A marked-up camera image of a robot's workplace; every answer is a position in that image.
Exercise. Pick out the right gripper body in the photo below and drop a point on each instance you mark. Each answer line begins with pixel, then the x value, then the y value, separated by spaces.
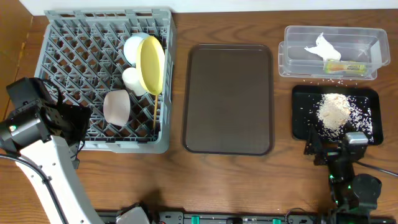
pixel 324 162

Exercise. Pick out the green yellow snack wrapper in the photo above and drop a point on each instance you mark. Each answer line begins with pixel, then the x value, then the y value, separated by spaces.
pixel 333 66

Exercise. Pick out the white tissue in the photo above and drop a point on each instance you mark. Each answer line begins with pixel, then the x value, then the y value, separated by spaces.
pixel 324 49

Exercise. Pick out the wooden chopstick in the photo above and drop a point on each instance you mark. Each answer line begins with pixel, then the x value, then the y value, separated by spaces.
pixel 155 112

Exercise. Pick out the yellow plate with food scraps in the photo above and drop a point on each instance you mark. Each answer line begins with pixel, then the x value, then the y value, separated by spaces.
pixel 150 59

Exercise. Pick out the cream plastic cup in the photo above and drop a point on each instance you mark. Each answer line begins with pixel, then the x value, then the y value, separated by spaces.
pixel 132 82

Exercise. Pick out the light blue bowl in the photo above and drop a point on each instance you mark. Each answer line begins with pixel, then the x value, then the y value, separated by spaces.
pixel 133 47

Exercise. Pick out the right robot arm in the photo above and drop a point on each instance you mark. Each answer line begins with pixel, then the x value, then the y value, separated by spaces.
pixel 355 195

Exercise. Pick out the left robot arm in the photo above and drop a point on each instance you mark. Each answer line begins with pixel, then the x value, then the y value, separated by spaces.
pixel 44 136

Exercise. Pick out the pile of rice scraps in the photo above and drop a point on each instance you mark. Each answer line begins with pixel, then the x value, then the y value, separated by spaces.
pixel 335 111

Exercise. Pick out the black tray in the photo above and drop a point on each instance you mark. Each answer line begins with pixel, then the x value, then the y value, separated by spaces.
pixel 365 116

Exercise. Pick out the clear plastic bin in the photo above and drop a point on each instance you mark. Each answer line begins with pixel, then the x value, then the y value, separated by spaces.
pixel 349 53

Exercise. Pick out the dark brown serving tray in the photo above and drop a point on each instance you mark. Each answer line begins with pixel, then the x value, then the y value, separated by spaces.
pixel 229 100

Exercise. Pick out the grey plastic dish rack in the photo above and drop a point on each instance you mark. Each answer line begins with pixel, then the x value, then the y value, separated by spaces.
pixel 82 56

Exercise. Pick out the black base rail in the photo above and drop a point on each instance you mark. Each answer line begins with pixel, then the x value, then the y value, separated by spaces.
pixel 189 218

